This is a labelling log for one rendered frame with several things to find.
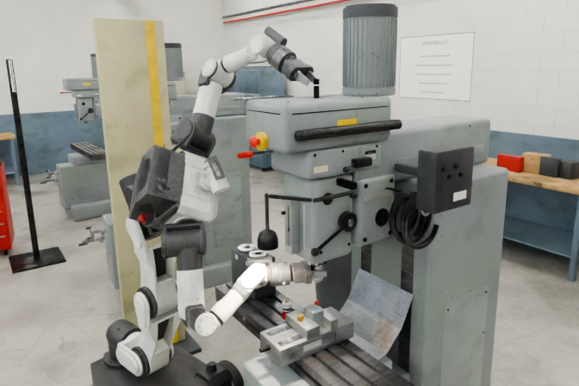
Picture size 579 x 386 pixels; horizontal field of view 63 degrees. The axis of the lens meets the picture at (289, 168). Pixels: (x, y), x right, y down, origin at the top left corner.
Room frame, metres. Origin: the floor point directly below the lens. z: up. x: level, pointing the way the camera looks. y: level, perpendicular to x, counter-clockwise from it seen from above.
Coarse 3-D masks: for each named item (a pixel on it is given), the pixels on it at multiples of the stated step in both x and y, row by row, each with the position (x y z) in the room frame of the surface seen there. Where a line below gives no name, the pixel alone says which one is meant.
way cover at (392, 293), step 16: (368, 272) 1.95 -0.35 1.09; (352, 288) 1.97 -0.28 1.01; (368, 288) 1.91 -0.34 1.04; (384, 288) 1.85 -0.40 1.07; (352, 304) 1.92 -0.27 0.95; (368, 304) 1.87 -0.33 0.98; (384, 304) 1.81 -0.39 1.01; (400, 304) 1.76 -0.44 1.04; (352, 320) 1.86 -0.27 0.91; (368, 320) 1.82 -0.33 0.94; (384, 320) 1.77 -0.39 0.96; (400, 320) 1.72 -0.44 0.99; (368, 336) 1.76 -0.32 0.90; (384, 336) 1.72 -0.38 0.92; (368, 352) 1.68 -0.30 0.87; (384, 352) 1.66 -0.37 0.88
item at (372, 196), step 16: (384, 176) 1.70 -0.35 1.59; (368, 192) 1.64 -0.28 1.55; (384, 192) 1.69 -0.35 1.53; (352, 208) 1.65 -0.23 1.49; (368, 208) 1.65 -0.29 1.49; (384, 208) 1.69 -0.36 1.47; (368, 224) 1.65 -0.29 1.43; (384, 224) 1.69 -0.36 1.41; (352, 240) 1.65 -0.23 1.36; (368, 240) 1.65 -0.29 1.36
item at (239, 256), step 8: (240, 248) 2.16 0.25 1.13; (248, 248) 2.16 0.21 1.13; (256, 248) 2.19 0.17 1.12; (232, 256) 2.18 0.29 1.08; (240, 256) 2.11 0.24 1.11; (248, 256) 2.09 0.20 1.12; (256, 256) 2.06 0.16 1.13; (264, 256) 2.07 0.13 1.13; (272, 256) 2.09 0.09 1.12; (232, 264) 2.18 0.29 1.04; (240, 264) 2.11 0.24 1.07; (232, 272) 2.19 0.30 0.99; (240, 272) 2.12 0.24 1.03; (264, 288) 2.04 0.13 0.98; (272, 288) 2.07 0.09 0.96; (256, 296) 2.02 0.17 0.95; (264, 296) 2.04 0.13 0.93
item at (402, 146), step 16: (400, 128) 1.78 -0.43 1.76; (416, 128) 1.81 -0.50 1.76; (432, 128) 1.85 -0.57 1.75; (448, 128) 1.91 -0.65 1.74; (464, 128) 1.97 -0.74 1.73; (480, 128) 2.03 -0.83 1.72; (384, 144) 1.70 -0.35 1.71; (400, 144) 1.75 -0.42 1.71; (416, 144) 1.80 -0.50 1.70; (432, 144) 1.85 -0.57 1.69; (448, 144) 1.91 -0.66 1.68; (464, 144) 1.97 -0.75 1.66; (480, 144) 2.03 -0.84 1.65; (384, 160) 1.70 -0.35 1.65; (400, 160) 1.75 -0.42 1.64; (416, 160) 1.80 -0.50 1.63; (480, 160) 2.04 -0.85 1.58; (352, 176) 1.65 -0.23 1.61; (368, 176) 1.66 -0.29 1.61; (400, 176) 1.75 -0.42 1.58
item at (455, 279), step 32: (480, 192) 1.84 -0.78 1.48; (416, 224) 1.74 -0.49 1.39; (448, 224) 1.74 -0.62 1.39; (480, 224) 1.85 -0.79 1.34; (352, 256) 2.04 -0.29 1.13; (384, 256) 1.88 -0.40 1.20; (416, 256) 1.74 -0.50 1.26; (448, 256) 1.74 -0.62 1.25; (480, 256) 1.86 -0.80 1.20; (416, 288) 1.73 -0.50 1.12; (448, 288) 1.75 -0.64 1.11; (480, 288) 1.87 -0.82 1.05; (416, 320) 1.72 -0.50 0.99; (448, 320) 1.75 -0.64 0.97; (480, 320) 1.88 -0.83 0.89; (416, 352) 1.72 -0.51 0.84; (448, 352) 1.76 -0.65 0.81; (480, 352) 1.89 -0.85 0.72; (416, 384) 1.71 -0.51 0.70; (448, 384) 1.77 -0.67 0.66; (480, 384) 1.90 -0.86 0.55
